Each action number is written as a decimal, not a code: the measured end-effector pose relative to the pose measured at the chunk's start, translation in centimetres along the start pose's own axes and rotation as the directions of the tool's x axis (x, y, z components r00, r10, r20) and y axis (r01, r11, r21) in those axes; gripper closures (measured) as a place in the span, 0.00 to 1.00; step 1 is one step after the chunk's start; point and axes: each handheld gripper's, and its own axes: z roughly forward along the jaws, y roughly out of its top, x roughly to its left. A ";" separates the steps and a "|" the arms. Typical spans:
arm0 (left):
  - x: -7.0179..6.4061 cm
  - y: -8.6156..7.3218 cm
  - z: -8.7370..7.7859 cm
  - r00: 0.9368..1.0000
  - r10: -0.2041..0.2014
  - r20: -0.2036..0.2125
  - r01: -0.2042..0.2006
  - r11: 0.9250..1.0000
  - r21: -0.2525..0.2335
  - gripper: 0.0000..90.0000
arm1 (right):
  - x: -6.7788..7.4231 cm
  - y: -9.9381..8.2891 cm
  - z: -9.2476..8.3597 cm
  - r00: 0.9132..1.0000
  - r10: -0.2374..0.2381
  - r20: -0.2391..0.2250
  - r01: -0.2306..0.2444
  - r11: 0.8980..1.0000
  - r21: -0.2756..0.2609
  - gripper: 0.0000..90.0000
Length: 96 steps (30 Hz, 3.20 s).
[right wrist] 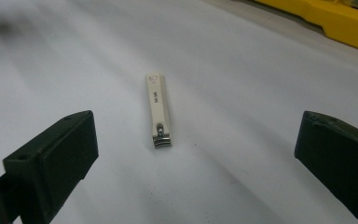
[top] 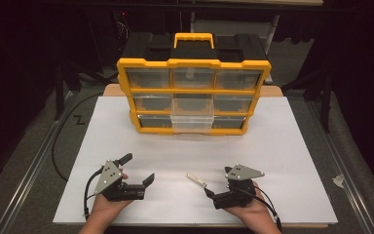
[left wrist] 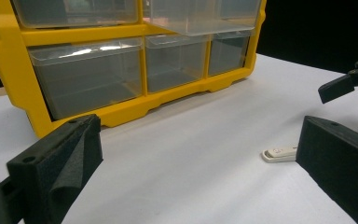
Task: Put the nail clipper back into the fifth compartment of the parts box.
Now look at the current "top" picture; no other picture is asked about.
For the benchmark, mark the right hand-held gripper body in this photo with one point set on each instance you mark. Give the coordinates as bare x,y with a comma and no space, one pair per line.
243,172

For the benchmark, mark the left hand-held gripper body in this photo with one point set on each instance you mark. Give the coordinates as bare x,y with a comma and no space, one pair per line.
108,178

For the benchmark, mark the clear plastic bin drawer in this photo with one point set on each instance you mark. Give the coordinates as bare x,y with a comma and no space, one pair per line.
191,123

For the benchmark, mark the yellow black organizer cabinet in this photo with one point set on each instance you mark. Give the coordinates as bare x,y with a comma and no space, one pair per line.
194,48

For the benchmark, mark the person's left hand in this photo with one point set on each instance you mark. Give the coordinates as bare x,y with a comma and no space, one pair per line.
102,209

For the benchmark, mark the person's right hand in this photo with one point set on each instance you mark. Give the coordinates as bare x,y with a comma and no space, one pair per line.
254,213

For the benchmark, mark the white board sheet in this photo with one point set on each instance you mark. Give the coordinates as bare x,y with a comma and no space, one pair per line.
207,156

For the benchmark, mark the set of clear drawers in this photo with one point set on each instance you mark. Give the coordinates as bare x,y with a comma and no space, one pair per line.
147,78

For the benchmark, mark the black metal stand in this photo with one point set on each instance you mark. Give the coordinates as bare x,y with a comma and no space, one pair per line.
59,97
327,104

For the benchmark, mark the crumpled white tape piece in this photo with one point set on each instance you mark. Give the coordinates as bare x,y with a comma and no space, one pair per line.
339,181

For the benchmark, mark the light wooden shelf board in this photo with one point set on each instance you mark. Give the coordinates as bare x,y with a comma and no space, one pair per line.
272,2

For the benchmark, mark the aluminium floor rail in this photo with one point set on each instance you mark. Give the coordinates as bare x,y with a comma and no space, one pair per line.
337,162
29,175

